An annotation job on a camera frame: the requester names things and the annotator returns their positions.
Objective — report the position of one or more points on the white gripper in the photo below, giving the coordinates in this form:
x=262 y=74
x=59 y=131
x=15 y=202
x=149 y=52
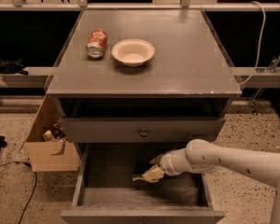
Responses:
x=167 y=164

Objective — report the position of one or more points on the green yellow sponge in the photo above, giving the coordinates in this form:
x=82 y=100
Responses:
x=139 y=171

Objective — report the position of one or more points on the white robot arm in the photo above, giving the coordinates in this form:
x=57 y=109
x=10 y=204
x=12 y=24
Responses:
x=200 y=156

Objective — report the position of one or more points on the round drawer knob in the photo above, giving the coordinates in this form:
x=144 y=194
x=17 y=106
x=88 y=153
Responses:
x=143 y=133

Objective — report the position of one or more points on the grey open middle drawer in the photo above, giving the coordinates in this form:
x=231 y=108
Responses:
x=106 y=193

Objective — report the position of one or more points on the grey wooden drawer cabinet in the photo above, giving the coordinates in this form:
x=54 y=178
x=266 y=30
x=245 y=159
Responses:
x=188 y=77

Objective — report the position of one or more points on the grey closed upper drawer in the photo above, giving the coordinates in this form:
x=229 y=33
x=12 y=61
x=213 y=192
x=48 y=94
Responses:
x=127 y=130

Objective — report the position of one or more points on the cardboard box with items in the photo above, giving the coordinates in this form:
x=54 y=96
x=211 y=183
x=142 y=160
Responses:
x=46 y=152

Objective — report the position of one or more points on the white paper bowl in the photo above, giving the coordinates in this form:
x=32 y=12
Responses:
x=133 y=52

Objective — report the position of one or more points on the orange soda can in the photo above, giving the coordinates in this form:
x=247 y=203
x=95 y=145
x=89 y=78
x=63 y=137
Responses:
x=97 y=44

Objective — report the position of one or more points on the black object on ledge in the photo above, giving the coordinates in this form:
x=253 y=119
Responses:
x=12 y=67

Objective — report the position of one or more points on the metal bracket right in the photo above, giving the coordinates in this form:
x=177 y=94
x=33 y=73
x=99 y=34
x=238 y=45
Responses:
x=258 y=92

